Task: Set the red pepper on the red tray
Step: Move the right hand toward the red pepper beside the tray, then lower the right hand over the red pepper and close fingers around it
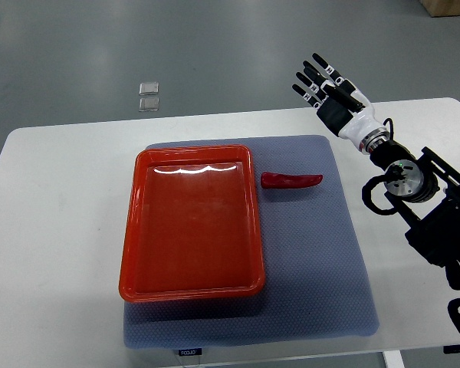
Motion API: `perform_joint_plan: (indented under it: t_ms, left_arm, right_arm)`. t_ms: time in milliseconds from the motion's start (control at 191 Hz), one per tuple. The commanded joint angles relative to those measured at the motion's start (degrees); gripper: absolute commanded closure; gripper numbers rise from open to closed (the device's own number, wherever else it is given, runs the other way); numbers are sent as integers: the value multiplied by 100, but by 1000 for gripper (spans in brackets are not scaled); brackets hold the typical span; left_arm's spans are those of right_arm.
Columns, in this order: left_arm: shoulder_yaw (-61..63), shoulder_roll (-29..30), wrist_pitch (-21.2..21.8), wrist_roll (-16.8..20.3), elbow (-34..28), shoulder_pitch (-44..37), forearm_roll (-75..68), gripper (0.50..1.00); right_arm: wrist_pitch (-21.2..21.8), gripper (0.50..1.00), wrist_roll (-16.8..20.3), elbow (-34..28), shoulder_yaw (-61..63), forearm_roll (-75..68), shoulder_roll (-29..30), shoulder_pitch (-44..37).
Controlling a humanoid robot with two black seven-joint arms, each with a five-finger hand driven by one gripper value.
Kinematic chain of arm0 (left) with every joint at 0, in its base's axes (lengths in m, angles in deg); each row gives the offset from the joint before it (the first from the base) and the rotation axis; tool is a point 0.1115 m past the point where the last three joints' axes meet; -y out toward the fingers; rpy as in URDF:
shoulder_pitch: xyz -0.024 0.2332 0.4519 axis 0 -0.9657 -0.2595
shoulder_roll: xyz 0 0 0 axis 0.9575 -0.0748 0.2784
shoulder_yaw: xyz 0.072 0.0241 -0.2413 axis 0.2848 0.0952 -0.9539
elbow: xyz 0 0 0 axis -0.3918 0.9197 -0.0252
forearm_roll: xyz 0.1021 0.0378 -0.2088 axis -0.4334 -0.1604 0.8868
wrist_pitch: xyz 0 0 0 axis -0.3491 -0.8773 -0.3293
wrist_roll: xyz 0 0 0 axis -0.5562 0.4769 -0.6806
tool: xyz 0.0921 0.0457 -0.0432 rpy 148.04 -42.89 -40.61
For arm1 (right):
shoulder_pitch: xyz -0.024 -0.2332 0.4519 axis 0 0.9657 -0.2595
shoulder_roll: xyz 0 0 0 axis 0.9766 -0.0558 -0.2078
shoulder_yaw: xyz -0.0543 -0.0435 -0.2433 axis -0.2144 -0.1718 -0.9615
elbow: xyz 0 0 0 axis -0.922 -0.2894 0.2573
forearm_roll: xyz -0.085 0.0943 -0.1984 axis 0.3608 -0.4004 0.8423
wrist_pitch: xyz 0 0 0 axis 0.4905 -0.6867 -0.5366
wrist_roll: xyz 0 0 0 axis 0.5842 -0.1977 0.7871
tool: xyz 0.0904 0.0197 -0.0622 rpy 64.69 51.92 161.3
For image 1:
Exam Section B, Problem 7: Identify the black table label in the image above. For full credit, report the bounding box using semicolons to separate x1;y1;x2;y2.
178;348;202;357

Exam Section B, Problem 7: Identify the upper floor socket plate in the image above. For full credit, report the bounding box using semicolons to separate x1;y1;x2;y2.
139;81;159;96

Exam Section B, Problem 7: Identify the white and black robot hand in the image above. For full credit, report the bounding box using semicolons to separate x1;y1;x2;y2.
292;53;393;154

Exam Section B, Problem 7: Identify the red pepper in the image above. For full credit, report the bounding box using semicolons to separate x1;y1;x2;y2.
260;172;323;189

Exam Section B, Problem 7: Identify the blue-grey mesh mat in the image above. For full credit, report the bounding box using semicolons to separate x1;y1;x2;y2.
123;135;379;349

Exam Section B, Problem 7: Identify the white table leg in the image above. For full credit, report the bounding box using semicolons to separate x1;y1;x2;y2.
383;350;406;368

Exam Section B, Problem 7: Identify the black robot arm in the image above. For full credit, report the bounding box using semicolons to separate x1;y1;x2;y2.
361;118;460;291

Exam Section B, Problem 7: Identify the cardboard box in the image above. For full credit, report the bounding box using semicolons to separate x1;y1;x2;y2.
419;0;460;18

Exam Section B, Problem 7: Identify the red plastic tray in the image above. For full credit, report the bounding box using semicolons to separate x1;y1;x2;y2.
119;145;265;303

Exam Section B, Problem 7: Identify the black label at right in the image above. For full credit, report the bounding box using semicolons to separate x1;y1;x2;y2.
443;344;460;354

